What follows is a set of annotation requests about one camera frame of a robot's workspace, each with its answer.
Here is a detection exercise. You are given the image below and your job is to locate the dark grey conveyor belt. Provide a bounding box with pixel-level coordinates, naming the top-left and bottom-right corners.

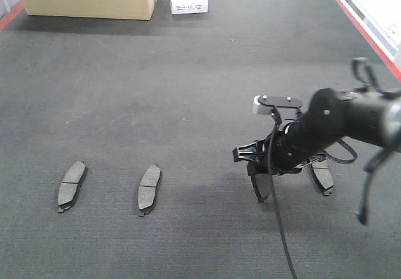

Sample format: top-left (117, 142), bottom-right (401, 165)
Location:
top-left (1, 0), bottom-right (400, 278)

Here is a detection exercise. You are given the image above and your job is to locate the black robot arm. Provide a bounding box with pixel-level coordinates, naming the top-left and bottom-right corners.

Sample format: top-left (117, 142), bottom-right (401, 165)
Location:
top-left (233, 88), bottom-right (400, 174)

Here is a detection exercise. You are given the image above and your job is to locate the dark grey brake pad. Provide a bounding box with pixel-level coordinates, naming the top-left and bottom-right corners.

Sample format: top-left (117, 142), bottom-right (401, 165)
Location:
top-left (310, 159), bottom-right (334, 196)

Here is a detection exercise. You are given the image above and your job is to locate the white machine frame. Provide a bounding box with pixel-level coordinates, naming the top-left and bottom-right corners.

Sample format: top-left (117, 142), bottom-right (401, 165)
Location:
top-left (350, 0), bottom-right (400, 64)

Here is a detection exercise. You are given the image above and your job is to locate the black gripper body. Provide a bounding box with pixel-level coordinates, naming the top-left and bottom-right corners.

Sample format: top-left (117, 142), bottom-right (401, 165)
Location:
top-left (232, 120), bottom-right (329, 176)

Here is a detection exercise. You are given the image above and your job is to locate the red conveyor edge rail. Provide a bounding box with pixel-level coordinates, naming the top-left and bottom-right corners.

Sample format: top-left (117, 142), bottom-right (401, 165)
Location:
top-left (335, 0), bottom-right (400, 80)

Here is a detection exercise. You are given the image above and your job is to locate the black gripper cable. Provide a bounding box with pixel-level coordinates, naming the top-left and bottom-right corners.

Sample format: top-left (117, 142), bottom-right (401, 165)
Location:
top-left (264, 105), bottom-right (298, 279)

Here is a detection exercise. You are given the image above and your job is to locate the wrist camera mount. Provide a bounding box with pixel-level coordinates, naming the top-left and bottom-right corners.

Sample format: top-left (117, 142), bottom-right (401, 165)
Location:
top-left (252, 95), bottom-right (303, 115)

